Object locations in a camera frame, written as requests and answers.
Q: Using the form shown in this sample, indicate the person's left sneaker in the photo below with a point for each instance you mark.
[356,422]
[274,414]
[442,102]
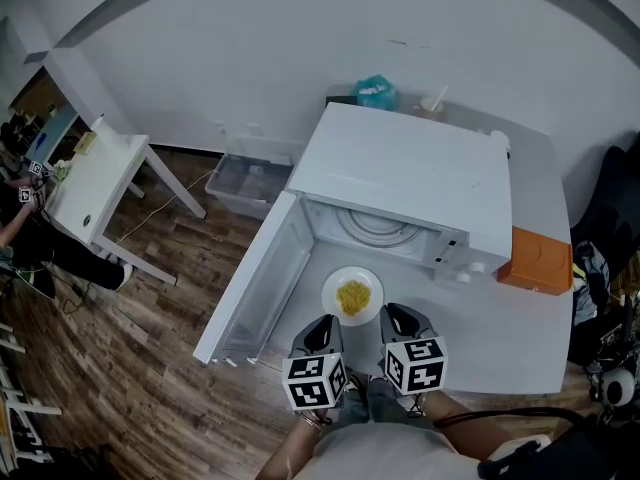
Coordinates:
[357,383]

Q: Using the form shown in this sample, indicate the person's left forearm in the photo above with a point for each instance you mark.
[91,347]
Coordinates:
[290,448]

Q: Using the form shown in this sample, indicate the pile of dark clothes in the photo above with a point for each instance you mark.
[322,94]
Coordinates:
[590,278]

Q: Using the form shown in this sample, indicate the white microwave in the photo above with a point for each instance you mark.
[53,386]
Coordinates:
[400,168]

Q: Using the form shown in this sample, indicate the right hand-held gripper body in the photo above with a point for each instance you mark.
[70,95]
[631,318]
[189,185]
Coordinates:
[415,363]

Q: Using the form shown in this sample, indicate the person's white shirt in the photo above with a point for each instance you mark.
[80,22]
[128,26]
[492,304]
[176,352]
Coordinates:
[390,453]

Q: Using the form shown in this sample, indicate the white wall socket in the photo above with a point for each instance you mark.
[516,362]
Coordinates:
[255,129]
[219,127]

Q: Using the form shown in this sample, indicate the light blue board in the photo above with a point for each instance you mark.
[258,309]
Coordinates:
[50,138]

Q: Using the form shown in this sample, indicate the white plate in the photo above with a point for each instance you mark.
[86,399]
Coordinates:
[330,288]

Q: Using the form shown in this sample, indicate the clear plastic storage bin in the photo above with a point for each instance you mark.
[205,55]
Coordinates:
[250,183]

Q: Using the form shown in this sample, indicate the white metal rack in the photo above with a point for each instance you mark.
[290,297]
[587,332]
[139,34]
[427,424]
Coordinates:
[20,408]

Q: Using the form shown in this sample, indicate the orange box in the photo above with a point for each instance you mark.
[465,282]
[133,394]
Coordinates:
[537,260]

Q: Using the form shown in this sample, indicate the black bag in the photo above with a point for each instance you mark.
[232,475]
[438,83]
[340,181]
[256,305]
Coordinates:
[600,448]

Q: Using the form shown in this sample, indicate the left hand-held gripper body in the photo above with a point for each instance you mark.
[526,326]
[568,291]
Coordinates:
[312,380]

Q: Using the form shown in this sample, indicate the green and white cloth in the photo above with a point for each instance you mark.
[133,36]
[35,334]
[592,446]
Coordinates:
[61,172]

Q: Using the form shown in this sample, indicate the black office chair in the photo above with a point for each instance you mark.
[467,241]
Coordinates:
[615,168]

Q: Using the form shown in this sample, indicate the yellow box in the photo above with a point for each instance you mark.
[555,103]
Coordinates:
[85,143]

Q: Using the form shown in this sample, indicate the paper cup with straw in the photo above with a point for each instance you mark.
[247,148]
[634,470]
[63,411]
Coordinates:
[432,104]

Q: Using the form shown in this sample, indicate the person's right forearm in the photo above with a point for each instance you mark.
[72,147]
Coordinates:
[465,440]

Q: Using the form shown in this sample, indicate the person's left leg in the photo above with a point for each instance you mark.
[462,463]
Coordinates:
[355,407]

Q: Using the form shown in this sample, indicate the white table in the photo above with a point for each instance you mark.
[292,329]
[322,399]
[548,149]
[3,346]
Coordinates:
[100,188]

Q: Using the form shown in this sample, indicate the person's leg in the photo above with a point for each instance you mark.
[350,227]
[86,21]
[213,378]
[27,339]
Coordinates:
[355,407]
[395,400]

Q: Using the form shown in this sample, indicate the white round device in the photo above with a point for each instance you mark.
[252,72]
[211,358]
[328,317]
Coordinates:
[619,388]

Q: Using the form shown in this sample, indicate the teal plastic bag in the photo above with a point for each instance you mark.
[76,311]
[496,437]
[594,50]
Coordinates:
[377,93]

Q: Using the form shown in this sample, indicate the white bottle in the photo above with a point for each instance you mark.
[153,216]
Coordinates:
[97,123]

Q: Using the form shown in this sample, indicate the yellow food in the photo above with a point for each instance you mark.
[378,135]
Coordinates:
[354,297]

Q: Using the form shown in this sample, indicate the person's right leg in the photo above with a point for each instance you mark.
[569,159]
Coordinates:
[395,400]

